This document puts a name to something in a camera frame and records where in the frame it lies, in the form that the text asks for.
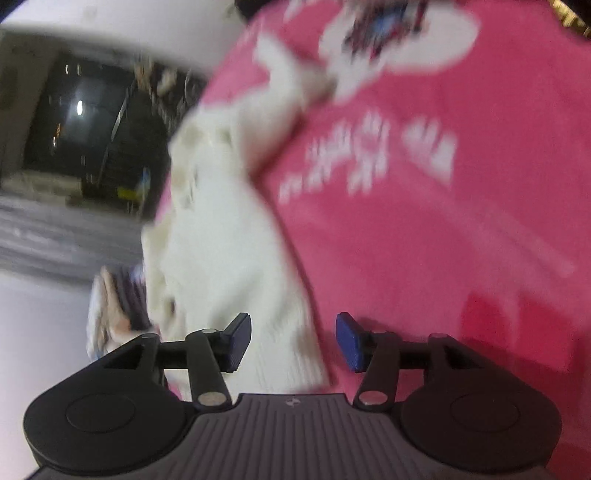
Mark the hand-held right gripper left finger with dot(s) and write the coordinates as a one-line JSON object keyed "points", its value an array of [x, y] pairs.
{"points": [[240, 342]]}

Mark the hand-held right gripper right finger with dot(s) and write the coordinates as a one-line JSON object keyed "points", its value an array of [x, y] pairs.
{"points": [[346, 342]]}

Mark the white fuzzy sweater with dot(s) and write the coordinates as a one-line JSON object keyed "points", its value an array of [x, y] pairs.
{"points": [[221, 240]]}

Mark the pink floral blanket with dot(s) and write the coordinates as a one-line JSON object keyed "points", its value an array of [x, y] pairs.
{"points": [[438, 258]]}

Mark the beige folded garment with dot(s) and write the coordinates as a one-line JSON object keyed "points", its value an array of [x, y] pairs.
{"points": [[114, 300]]}

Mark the white folded cloth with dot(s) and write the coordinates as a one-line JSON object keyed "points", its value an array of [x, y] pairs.
{"points": [[94, 321]]}

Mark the dark window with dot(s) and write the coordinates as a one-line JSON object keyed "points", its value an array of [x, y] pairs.
{"points": [[69, 124]]}

